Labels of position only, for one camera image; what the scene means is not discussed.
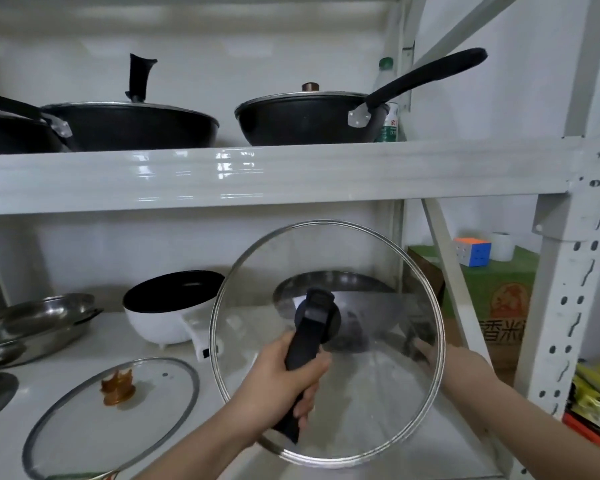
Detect person's left hand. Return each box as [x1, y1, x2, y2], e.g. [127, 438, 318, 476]
[228, 331, 334, 436]

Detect colourful puzzle cube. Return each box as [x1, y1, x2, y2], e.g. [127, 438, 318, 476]
[453, 237, 492, 268]

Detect black frying pan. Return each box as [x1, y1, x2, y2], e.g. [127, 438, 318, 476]
[0, 90, 75, 156]

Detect white pot with black inside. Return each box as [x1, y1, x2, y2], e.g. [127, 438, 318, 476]
[122, 270, 227, 363]

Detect steel wok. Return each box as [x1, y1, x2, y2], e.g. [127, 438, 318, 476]
[272, 270, 433, 355]

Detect clear plastic bottle green cap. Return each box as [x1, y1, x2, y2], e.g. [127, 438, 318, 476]
[373, 57, 402, 143]

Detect person's right forearm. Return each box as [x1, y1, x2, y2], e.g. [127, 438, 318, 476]
[442, 362, 600, 480]

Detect glass lid with upright handle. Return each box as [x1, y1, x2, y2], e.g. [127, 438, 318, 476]
[55, 53, 216, 118]

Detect white metal shelf rack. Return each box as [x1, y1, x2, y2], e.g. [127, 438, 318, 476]
[0, 0, 600, 480]

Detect white tape roll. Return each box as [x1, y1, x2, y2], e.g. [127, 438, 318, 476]
[488, 232, 515, 262]

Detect glass lid with black handle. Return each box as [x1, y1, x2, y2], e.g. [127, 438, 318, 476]
[208, 220, 447, 468]

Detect red packet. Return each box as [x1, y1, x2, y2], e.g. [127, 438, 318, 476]
[561, 411, 600, 448]

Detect black wok with long handle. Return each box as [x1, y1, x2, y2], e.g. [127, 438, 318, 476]
[234, 47, 489, 147]

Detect green cardboard box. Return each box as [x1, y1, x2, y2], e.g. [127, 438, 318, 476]
[406, 244, 539, 371]

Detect person's left forearm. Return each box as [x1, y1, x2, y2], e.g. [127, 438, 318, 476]
[132, 405, 276, 480]

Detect glass lid with small knob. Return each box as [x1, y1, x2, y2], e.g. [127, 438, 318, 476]
[237, 83, 368, 106]

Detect black wok with short handle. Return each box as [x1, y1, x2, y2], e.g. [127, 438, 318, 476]
[40, 101, 221, 152]

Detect person's right hand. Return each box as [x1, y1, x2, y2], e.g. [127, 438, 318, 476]
[413, 338, 483, 398]

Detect glass lid with amber knob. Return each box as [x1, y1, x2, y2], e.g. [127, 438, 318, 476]
[22, 357, 201, 480]

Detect yellow green snack packets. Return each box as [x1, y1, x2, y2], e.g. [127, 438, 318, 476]
[565, 361, 600, 431]

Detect stainless steel pan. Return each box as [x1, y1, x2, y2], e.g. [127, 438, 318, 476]
[0, 293, 104, 369]

